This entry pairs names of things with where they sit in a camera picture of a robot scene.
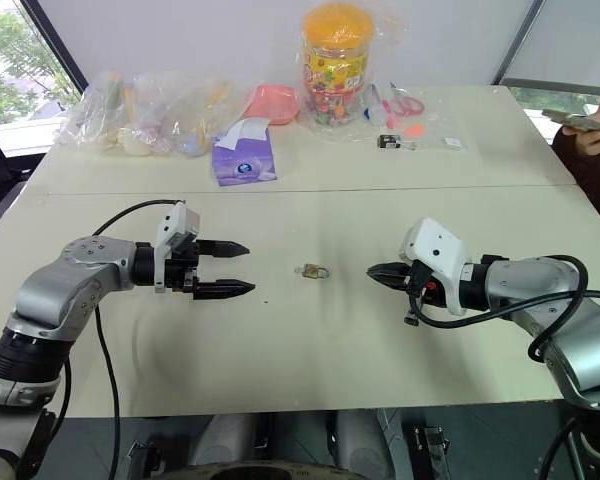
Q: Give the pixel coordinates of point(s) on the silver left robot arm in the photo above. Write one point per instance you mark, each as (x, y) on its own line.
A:
(55, 285)

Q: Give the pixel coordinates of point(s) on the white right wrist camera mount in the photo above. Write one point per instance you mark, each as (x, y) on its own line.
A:
(437, 247)

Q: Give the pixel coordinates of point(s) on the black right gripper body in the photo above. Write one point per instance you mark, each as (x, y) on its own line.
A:
(422, 285)

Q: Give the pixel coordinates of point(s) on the small orange piece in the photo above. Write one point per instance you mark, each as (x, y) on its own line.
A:
(415, 131)

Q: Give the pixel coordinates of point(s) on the small white packet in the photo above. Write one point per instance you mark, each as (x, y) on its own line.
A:
(452, 142)

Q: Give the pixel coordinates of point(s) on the dark round robot base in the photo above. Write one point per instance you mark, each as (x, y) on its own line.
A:
(280, 472)

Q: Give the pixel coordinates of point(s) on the black metal bracket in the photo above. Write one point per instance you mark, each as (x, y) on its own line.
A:
(142, 460)
(430, 450)

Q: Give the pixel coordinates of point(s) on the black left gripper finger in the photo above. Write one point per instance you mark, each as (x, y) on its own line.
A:
(225, 289)
(225, 248)

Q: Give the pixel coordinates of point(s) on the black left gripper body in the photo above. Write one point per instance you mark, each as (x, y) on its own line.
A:
(180, 262)

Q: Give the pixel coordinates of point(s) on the clear bag of toys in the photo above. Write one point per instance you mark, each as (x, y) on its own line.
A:
(97, 112)
(185, 115)

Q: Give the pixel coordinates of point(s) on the purple tissue pack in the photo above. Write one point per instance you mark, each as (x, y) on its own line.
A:
(244, 160)

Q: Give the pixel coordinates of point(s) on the grey rounded robot leg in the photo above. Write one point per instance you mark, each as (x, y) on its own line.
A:
(227, 440)
(362, 442)

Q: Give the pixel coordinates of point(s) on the clear bag around jar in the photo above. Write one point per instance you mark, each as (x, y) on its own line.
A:
(380, 60)

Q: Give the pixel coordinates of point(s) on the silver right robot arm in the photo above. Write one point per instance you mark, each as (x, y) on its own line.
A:
(545, 285)

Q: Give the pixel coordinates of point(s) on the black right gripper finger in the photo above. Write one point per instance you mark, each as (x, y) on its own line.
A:
(392, 283)
(387, 270)

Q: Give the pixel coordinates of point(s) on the pink scissors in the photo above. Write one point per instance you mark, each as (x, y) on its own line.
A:
(405, 106)

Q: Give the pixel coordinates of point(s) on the candy jar with orange lid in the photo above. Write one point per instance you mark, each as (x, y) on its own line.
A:
(336, 55)

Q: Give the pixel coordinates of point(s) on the black window frame bar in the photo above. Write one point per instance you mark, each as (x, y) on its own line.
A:
(512, 42)
(55, 45)

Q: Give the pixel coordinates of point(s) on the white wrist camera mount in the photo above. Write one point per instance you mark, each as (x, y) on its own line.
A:
(437, 247)
(177, 220)

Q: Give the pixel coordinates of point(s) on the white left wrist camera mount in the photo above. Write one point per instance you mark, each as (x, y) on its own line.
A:
(177, 220)

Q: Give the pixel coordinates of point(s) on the small black box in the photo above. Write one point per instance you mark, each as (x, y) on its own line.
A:
(387, 141)

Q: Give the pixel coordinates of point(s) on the small brass padlock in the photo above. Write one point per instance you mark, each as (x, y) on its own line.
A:
(313, 271)

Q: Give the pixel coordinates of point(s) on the pink plastic bowl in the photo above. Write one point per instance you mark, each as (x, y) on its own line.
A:
(272, 102)

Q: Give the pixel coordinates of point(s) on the person's dark clothed body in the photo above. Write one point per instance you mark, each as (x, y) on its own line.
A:
(595, 185)

